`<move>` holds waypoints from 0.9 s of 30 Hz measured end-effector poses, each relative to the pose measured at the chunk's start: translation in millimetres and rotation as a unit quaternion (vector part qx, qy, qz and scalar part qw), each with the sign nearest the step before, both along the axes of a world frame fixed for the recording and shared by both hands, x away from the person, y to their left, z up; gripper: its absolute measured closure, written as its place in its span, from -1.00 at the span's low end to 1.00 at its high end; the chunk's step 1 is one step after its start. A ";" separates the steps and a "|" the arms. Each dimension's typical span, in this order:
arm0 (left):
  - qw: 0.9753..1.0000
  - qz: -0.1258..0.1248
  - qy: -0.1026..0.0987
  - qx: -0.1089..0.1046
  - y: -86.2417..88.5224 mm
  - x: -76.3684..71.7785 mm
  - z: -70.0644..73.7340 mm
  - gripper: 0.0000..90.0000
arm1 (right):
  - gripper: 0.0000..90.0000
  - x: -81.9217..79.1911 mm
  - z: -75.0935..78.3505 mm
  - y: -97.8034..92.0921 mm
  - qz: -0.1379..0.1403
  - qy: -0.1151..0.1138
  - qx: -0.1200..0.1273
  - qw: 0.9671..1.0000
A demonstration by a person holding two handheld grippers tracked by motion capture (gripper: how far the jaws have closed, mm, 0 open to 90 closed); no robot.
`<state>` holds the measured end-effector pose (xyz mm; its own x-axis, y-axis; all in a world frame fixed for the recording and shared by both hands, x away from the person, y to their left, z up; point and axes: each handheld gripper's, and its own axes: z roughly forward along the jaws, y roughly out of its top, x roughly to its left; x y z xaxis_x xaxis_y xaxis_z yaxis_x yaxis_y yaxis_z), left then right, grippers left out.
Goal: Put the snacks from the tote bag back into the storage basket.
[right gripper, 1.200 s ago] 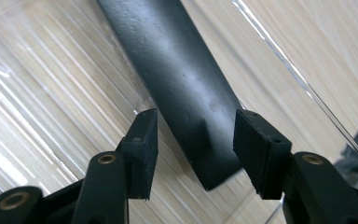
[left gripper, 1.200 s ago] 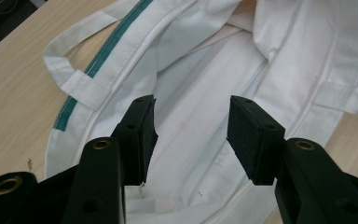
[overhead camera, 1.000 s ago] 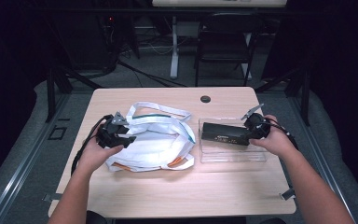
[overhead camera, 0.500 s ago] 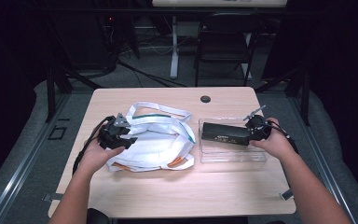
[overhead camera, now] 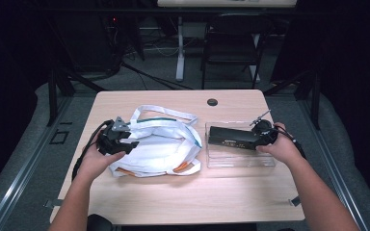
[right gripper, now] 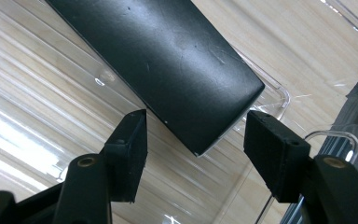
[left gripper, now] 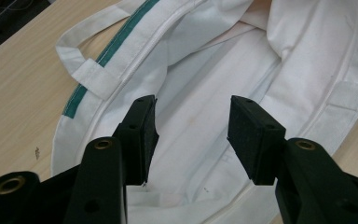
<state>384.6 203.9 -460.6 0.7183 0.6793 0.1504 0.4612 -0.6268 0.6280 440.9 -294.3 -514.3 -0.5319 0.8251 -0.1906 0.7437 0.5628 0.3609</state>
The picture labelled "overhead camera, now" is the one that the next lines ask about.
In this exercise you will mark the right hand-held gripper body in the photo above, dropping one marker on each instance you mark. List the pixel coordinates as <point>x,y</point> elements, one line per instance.
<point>265,133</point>

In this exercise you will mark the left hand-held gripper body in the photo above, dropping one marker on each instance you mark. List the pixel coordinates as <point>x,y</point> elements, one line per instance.
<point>112,138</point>

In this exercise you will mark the white teal orange garment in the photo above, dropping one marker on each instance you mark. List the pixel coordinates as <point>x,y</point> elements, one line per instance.
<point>160,147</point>

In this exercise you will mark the long black box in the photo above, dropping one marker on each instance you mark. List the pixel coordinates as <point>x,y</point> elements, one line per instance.
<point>231,138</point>

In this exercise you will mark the clear plastic container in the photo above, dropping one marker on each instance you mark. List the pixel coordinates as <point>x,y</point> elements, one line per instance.
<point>237,159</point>

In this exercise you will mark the person's right hand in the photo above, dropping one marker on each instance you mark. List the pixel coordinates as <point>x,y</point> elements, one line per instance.
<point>281,147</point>

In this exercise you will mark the person's left hand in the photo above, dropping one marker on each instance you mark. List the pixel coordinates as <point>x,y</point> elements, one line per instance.
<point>98,163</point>

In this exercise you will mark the black table grommet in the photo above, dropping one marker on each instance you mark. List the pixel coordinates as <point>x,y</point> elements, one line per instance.
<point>212,102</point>

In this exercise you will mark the black metal stand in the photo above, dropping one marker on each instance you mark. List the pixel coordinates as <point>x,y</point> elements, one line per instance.
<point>316,96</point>
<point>53,96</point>

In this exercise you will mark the person's dark clothing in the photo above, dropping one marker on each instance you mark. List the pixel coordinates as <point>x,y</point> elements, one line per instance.
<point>99,223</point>

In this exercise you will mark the black folding chair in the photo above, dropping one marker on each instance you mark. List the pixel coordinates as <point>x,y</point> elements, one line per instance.
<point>234,41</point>

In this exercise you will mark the white desk leg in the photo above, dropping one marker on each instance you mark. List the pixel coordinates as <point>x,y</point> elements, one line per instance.
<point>180,61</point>

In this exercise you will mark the dark equipment with red light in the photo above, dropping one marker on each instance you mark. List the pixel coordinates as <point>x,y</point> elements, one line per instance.
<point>90,41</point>

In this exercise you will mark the grey table-edge bracket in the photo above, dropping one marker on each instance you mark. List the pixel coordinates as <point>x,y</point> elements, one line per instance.
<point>295,201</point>
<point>53,203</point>

